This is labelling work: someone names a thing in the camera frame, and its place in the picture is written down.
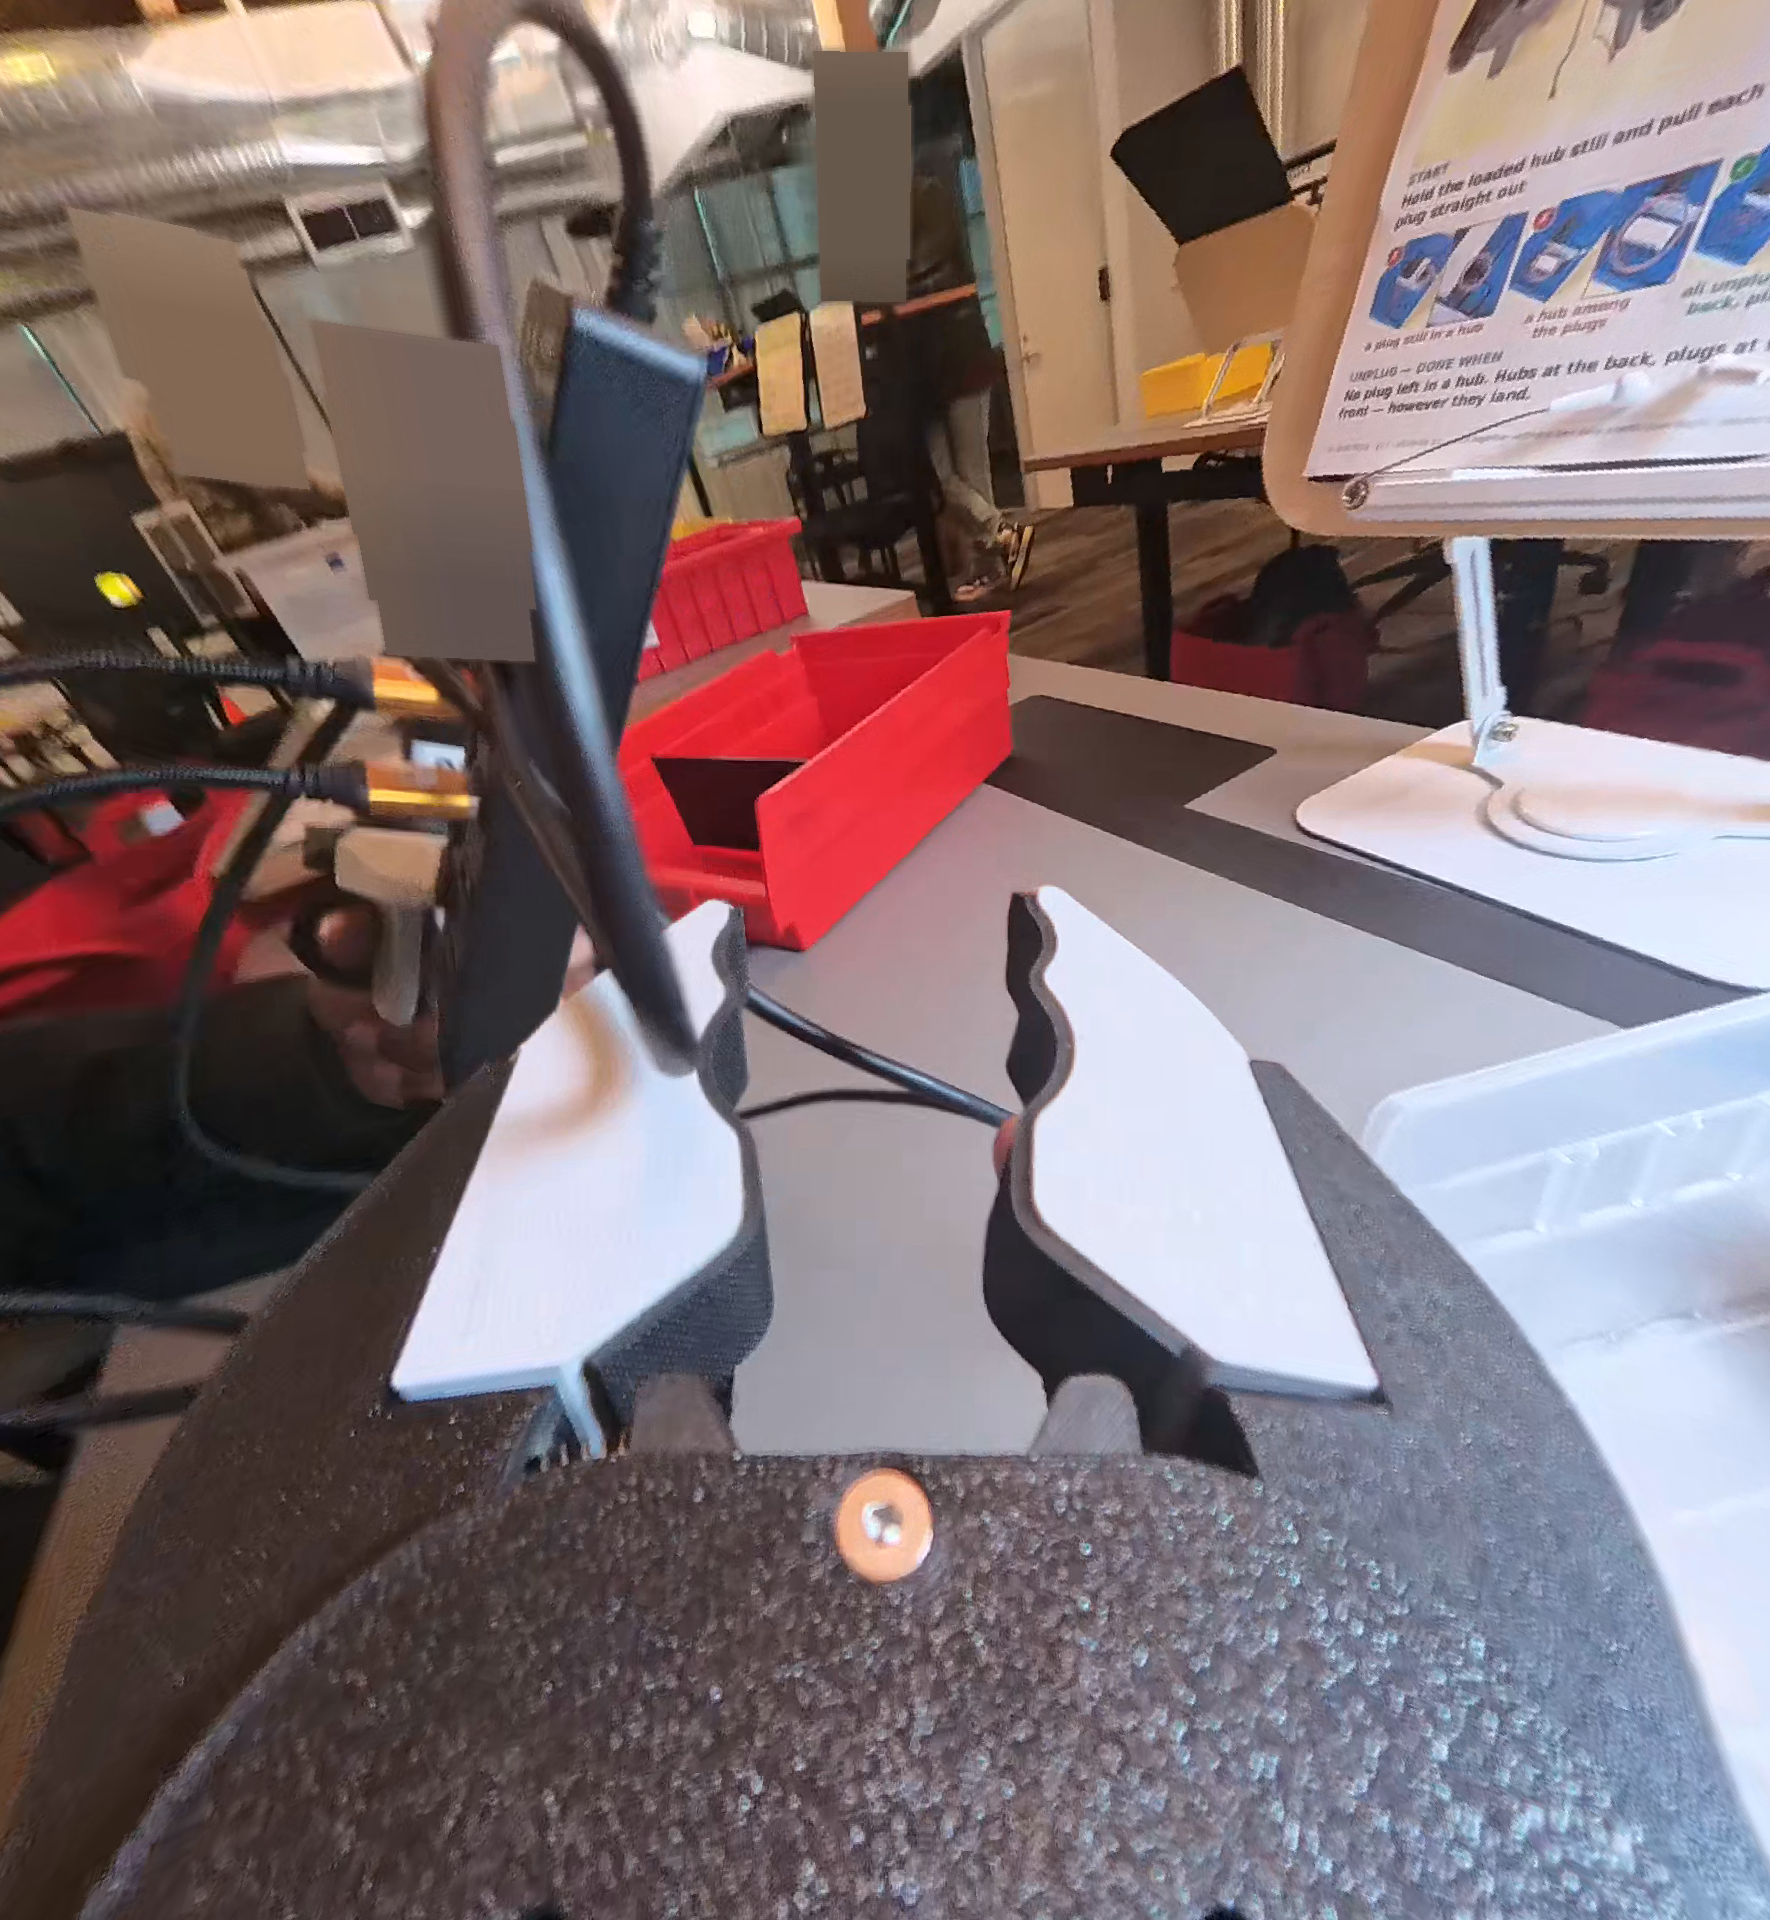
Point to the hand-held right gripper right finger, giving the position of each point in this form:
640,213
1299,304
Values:
1186,1185

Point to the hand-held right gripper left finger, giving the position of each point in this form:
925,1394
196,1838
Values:
570,1229

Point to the clear plastic bin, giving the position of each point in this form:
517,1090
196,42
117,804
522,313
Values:
1650,1200

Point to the red plastic bin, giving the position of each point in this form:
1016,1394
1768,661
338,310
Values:
885,794

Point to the black usb hub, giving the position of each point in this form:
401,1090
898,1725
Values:
623,495

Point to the person's left hand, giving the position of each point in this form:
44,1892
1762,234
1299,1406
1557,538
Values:
391,1065

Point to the black divider card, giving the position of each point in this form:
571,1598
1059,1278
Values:
720,804

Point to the white document stand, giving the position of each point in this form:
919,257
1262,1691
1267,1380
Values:
1426,818

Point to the black desk mat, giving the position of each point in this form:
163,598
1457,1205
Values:
1126,751

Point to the stack of red bins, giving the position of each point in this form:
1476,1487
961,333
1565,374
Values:
728,600

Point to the red bag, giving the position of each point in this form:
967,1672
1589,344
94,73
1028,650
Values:
1726,661
1276,661

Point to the background document stand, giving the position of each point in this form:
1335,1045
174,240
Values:
836,358
780,376

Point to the wooden background table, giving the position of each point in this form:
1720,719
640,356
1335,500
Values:
1126,443

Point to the yellow bin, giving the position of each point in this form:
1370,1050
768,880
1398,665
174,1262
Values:
1186,388

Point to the instruction sheet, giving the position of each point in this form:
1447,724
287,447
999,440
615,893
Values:
1576,299

